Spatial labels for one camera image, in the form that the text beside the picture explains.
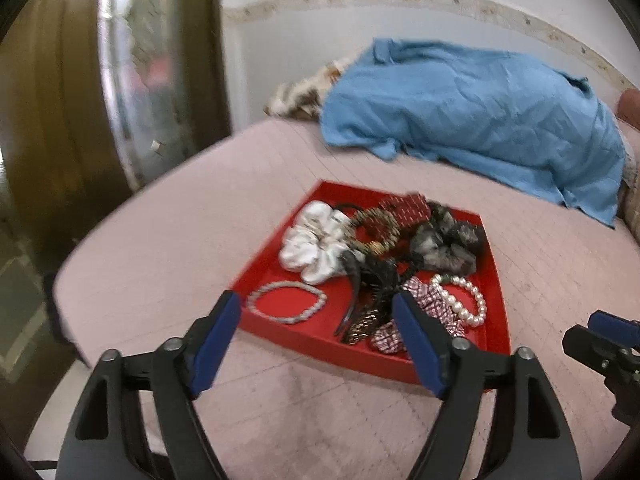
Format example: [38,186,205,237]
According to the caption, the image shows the red plaid scrunchie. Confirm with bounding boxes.
[370,278,465,354]

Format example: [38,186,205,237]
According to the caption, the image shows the white pearl bracelet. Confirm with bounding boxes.
[428,273,490,328]

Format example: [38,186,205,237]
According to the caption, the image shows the grey black organza scrunchie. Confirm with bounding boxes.
[409,202,487,278]

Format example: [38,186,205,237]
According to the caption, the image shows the black hair claw clip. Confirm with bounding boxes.
[334,250,419,346]

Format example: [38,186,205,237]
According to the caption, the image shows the leopard print hair tie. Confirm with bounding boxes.
[347,206,403,257]

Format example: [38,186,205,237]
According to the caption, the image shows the pale green bead bracelet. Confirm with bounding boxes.
[244,279,329,325]

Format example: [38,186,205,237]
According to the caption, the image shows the white cherry print scrunchie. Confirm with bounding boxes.
[278,200,360,286]

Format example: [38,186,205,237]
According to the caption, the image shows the black hair tie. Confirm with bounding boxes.
[332,201,371,221]

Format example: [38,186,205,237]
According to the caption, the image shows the striped beige pillow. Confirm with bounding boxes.
[617,119,640,242]

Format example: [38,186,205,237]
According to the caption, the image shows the pink quilted mattress cover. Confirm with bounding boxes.
[54,120,639,479]

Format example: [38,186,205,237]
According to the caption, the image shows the red dotted scrunchie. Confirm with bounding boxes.
[378,193,431,231]

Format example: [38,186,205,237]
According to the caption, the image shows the red cardboard tray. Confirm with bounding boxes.
[226,179,512,391]

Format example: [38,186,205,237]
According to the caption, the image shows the blue cloth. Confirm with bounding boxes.
[320,38,625,226]

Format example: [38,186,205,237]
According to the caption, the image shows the wooden door with glass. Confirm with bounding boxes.
[1,0,231,266]

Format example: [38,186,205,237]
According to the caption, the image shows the floral patterned blanket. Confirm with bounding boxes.
[264,49,363,122]

